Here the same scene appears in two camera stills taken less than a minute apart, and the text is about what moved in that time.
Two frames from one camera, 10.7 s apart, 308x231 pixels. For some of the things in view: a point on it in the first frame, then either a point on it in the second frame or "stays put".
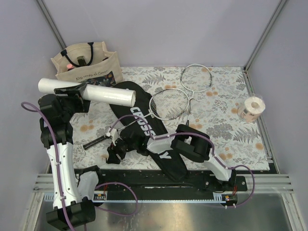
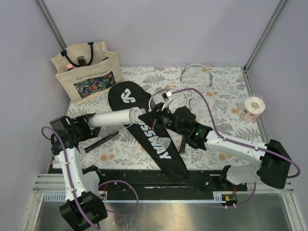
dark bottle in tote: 81,60 stays put
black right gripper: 113,151 → 148,118
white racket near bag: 168,104 stays put
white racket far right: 195,78 stays put
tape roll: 251,109 stays put
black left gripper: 74,94 → 83,121
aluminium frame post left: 51,22 stays put
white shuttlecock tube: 95,93 → 110,118
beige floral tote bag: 88,63 stays put
